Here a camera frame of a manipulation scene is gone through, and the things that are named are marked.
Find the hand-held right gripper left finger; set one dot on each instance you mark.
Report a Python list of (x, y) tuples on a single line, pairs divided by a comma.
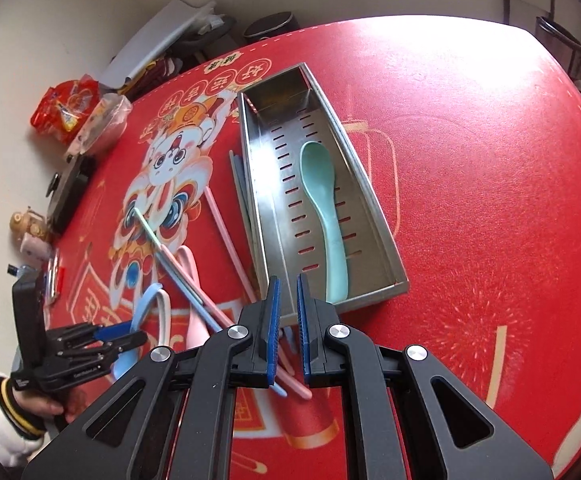
[(273, 330)]

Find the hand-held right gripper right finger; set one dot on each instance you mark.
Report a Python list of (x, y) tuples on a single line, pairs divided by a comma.
[(304, 330)]

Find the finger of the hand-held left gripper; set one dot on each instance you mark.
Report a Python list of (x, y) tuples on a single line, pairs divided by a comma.
[(113, 331), (130, 341)]

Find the blue spoon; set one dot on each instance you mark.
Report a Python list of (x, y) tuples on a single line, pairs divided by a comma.
[(145, 298)]

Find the blue grey chopstick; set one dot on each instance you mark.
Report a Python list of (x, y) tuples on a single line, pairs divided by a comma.
[(185, 287), (234, 175)]

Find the pink spoon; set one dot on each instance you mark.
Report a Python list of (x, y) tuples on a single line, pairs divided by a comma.
[(190, 270)]

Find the teal spoon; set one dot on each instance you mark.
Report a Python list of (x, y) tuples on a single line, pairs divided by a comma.
[(315, 175)]

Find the stainless steel utensil tray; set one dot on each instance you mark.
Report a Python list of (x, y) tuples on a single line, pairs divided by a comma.
[(270, 170)]

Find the person's left hand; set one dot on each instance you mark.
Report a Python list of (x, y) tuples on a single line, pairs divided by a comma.
[(35, 404)]

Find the small brown figurine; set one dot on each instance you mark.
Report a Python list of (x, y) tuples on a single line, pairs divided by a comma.
[(30, 230)]

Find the black electric cooking appliance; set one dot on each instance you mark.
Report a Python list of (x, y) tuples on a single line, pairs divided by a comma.
[(70, 195)]

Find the bowl covered with plastic wrap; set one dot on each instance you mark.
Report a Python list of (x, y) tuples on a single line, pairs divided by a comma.
[(100, 125)]

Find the red snack bag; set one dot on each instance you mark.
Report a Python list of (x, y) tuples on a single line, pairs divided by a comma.
[(60, 105)]

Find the red yellow cloth bundle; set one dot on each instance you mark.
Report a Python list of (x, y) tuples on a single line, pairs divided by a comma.
[(150, 77)]

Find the black stool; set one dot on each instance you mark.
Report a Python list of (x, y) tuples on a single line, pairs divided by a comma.
[(205, 42)]

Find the grey flat panel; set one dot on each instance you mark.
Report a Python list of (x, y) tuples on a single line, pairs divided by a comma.
[(155, 35)]

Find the black round bin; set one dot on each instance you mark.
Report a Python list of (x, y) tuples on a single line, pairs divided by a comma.
[(270, 27)]

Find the clear plastic bag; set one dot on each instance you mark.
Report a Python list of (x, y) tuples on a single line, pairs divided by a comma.
[(211, 16)]

